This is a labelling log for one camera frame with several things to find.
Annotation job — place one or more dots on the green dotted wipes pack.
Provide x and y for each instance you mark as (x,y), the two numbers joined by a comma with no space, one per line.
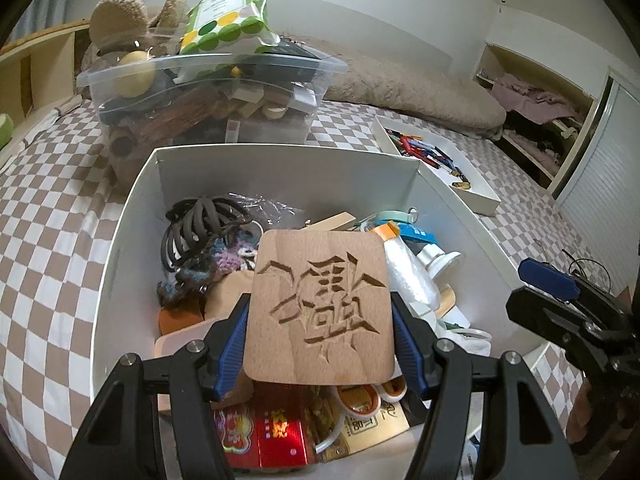
(228,26)

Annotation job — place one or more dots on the wooden headboard shelf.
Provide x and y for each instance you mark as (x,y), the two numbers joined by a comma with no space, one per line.
(38,72)

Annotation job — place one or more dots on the white cardboard shoe box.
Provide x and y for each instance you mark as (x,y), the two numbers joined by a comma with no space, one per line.
(321,181)

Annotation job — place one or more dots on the avocado plush toy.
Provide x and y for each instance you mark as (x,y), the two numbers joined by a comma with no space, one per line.
(6,129)

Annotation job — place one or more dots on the beige knitted slipper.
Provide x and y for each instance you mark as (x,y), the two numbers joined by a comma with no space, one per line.
(121,25)

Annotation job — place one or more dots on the black hair claw clip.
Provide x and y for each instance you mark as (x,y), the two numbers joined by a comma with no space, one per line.
(196,223)

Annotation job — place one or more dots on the clear plastic storage bin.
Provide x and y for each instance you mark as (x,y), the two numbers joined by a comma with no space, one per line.
(144,103)

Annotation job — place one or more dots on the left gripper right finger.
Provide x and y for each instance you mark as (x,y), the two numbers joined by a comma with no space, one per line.
(415,344)

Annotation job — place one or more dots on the red gift packet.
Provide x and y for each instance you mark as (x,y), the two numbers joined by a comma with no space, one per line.
(269,432)

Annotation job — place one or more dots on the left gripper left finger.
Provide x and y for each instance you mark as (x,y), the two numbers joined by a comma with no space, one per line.
(120,435)

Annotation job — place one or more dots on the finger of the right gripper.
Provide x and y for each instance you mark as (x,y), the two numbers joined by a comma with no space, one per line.
(546,278)

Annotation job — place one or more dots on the beige fluffy blanket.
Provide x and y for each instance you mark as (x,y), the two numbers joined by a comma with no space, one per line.
(455,103)

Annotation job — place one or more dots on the carved wooden plaque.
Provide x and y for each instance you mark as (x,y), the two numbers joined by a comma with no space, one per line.
(320,311)

